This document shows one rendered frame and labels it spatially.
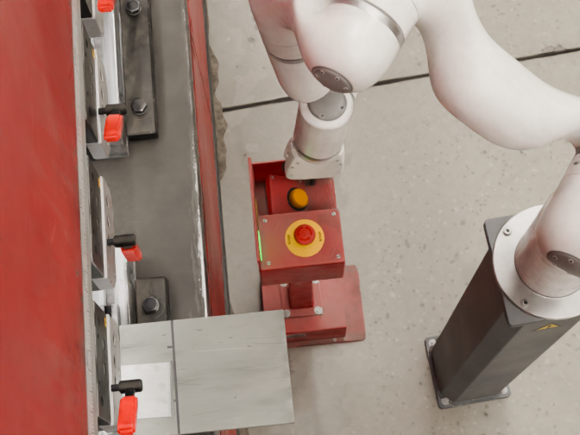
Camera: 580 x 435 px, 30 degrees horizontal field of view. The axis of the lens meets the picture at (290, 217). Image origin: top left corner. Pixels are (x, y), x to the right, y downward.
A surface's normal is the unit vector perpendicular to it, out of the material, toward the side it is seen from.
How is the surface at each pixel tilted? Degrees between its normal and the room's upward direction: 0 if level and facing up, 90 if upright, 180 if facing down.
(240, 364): 0
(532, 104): 28
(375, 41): 34
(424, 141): 0
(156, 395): 0
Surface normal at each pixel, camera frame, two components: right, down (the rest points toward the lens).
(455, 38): -0.52, 0.13
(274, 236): -0.02, -0.30
